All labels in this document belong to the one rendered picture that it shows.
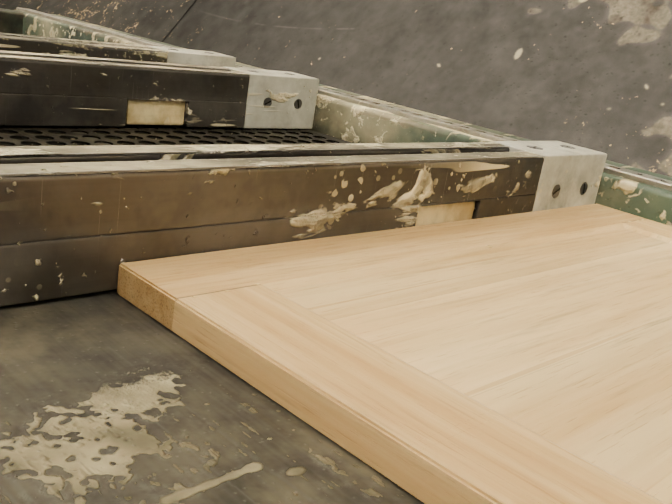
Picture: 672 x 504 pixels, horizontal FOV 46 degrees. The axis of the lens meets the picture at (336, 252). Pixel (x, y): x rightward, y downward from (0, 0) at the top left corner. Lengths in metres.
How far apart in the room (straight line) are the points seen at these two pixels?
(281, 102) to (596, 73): 1.25
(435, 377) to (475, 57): 2.03
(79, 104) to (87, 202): 0.49
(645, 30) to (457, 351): 1.88
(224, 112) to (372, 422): 0.75
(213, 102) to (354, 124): 0.20
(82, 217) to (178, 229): 0.06
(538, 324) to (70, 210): 0.27
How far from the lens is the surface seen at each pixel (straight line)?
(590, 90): 2.16
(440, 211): 0.66
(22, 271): 0.44
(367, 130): 1.07
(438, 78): 2.38
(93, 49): 1.15
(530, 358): 0.43
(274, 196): 0.52
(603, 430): 0.38
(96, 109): 0.94
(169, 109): 0.99
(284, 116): 1.10
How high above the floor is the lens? 1.63
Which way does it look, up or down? 48 degrees down
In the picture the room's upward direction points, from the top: 46 degrees counter-clockwise
